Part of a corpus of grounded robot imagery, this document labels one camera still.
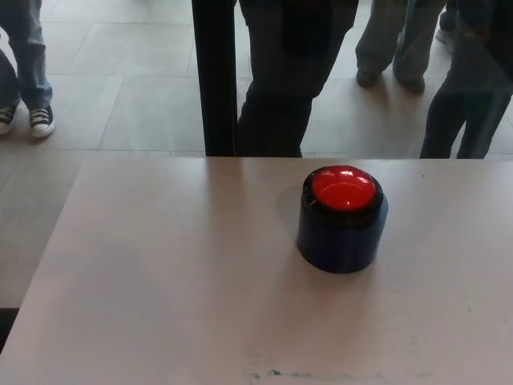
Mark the red push button black base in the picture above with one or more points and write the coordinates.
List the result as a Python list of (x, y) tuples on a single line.
[(342, 194)]

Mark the person in black trousers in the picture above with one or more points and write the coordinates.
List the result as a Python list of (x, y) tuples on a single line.
[(280, 80)]

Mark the person in baggy grey jeans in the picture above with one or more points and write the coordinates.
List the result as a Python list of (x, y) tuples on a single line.
[(409, 48)]

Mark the person in dark blue trousers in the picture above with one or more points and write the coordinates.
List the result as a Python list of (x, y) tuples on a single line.
[(473, 112)]

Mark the person with white sneakers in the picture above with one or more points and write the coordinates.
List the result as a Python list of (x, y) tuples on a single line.
[(445, 38)]

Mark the person blue jeans black sneakers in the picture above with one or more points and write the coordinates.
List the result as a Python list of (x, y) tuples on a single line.
[(30, 52)]

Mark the black vertical post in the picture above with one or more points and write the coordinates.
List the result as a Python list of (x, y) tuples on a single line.
[(214, 80)]

